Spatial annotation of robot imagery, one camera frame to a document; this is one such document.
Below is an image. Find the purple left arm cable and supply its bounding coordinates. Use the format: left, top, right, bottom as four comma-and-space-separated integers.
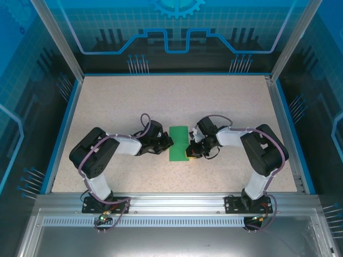
78, 113, 153, 234

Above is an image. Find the cable connector with green light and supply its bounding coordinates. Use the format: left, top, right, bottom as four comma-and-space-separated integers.
98, 211, 112, 224

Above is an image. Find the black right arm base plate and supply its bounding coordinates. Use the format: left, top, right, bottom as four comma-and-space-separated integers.
224, 194, 274, 215

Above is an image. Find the blue table edge trim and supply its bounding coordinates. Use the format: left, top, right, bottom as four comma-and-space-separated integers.
40, 79, 83, 195
274, 79, 317, 195

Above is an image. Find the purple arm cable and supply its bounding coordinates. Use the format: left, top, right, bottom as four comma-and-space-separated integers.
78, 113, 153, 234
206, 114, 286, 233

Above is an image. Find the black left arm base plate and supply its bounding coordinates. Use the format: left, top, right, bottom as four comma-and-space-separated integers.
81, 196, 132, 215

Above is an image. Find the grey metal sheet panel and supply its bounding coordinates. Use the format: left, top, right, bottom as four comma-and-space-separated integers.
16, 208, 343, 257

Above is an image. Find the aluminium frame post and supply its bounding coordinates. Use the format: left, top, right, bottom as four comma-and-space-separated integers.
269, 0, 325, 82
29, 0, 86, 82

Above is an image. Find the aluminium side rail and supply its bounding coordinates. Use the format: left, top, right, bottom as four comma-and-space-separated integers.
264, 75, 309, 195

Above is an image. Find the slotted grey cable duct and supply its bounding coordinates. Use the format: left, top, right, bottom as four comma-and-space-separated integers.
42, 217, 246, 227

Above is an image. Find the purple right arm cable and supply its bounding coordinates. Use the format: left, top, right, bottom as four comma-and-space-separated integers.
206, 114, 286, 233

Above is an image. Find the aluminium mounting rail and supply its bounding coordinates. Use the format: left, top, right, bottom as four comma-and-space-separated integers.
36, 193, 319, 215

